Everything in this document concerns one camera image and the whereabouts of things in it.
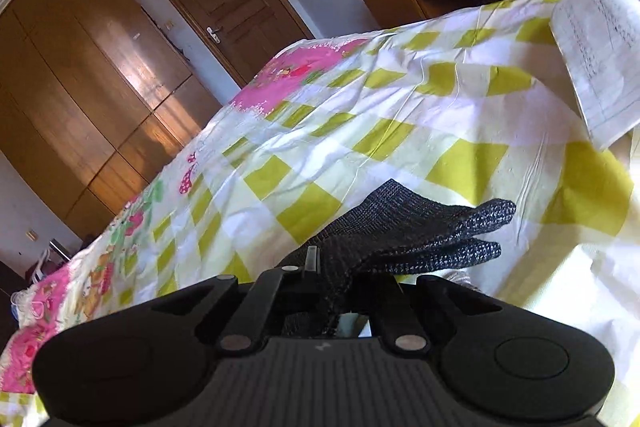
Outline white lined paper sheet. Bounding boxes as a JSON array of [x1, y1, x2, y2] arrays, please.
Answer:
[[549, 0, 640, 152]]

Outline printed checkered duvet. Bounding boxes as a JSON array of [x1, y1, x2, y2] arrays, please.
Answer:
[[0, 0, 640, 427]]

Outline dark grey plaid pants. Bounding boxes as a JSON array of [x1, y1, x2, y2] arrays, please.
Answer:
[[280, 179, 517, 338]]

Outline wooden wardrobe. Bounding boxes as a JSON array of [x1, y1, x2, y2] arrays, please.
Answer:
[[0, 0, 223, 240]]

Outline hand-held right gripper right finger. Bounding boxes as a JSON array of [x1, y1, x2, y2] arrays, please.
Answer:
[[350, 273, 503, 354]]

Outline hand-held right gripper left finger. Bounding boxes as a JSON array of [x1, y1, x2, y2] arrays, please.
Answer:
[[167, 246, 321, 354]]

